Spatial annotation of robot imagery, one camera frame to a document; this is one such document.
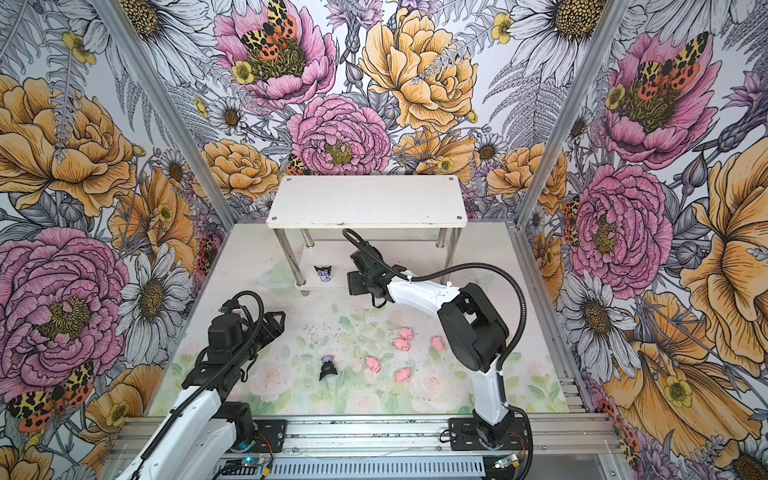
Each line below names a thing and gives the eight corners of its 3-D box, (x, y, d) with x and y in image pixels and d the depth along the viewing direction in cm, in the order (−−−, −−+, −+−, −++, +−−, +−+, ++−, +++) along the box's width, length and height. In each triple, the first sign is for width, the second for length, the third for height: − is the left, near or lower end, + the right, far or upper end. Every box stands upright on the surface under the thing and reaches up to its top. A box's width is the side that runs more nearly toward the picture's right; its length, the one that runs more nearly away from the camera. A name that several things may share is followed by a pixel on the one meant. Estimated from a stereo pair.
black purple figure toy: (320, 379, 85) (318, 377, 83) (323, 359, 89) (321, 356, 87) (336, 379, 85) (335, 377, 83) (338, 359, 89) (337, 356, 87)
